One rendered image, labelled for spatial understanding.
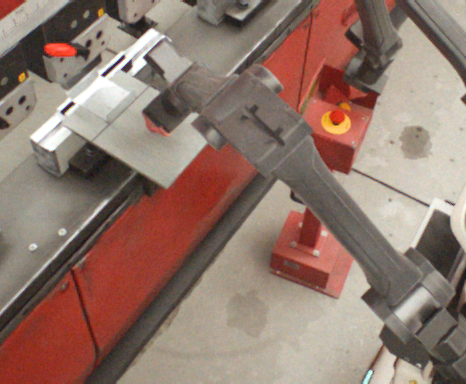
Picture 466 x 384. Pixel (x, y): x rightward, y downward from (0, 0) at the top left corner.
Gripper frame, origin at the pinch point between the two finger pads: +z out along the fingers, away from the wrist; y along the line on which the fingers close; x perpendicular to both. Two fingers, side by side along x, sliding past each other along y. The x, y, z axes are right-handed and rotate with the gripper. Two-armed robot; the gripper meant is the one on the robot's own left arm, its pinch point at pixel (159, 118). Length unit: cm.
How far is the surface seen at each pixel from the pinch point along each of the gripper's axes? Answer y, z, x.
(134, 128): 3.0, 4.6, -2.0
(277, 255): -35, 74, 57
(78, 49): 7.7, -11.4, -18.6
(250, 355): -6, 79, 71
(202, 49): -32.6, 20.1, -4.4
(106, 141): 8.7, 5.7, -4.0
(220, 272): -24, 90, 50
